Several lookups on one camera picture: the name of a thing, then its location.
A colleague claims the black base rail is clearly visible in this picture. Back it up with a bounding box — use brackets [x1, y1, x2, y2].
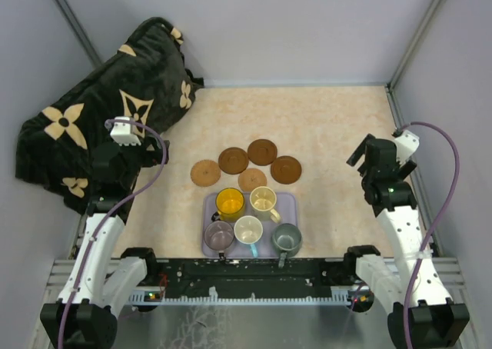
[138, 257, 361, 299]

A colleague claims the white mug blue handle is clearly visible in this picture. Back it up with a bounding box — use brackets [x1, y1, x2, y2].
[234, 215, 264, 258]

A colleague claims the purple mug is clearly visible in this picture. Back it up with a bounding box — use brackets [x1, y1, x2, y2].
[202, 221, 235, 259]

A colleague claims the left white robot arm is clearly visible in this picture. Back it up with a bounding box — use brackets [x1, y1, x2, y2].
[40, 135, 169, 348]

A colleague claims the yellow translucent mug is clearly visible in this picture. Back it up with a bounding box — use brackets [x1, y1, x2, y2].
[211, 188, 246, 223]

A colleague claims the grey green mug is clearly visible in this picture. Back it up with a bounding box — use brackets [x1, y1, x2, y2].
[271, 223, 303, 269]

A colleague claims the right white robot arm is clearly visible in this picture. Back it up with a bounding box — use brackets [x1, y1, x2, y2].
[343, 130, 470, 348]

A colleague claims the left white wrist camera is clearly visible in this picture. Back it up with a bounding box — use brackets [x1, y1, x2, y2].
[105, 117, 141, 147]

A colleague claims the light cork coaster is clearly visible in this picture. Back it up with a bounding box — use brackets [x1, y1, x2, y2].
[238, 168, 268, 191]
[190, 160, 221, 187]

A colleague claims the cream yellow mug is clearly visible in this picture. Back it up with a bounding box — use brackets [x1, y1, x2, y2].
[249, 186, 281, 224]

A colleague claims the dark brown coaster top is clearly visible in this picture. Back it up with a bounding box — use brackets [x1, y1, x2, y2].
[247, 138, 278, 166]

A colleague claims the lavender plastic tray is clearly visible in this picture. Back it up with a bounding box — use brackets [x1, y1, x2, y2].
[201, 191, 298, 259]

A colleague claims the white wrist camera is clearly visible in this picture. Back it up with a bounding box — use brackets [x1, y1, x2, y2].
[105, 117, 141, 147]
[392, 129, 420, 165]

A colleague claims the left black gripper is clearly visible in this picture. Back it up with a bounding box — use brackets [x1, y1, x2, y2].
[107, 132, 170, 187]

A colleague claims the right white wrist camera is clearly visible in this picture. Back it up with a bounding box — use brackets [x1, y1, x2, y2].
[392, 129, 420, 165]

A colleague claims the dark brown coaster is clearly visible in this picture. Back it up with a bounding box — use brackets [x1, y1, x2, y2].
[271, 155, 302, 184]
[247, 138, 278, 166]
[218, 147, 249, 175]

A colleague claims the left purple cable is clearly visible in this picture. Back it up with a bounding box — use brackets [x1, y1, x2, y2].
[57, 118, 170, 349]

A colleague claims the black floral plush blanket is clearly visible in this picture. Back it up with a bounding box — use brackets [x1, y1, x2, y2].
[15, 17, 204, 214]

